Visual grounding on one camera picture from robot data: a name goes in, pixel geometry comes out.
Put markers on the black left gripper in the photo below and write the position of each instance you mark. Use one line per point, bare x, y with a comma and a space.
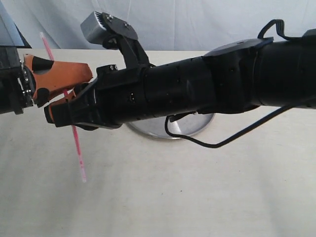
39, 80

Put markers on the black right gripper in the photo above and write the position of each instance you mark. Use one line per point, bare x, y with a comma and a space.
120, 98

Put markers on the thin pink straw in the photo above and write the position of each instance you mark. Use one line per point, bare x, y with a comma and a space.
74, 129

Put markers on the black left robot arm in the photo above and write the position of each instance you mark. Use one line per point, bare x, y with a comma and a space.
7, 77

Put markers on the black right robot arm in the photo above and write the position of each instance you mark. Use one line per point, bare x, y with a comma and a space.
232, 79

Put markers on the round stainless steel plate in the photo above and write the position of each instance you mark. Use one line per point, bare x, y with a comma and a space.
189, 126

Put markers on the grey backdrop sheet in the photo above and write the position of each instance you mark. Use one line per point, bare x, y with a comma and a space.
160, 24

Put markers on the black frame at left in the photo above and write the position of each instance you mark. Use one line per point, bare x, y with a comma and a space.
11, 36

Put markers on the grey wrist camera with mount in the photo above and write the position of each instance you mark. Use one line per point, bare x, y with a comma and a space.
115, 34

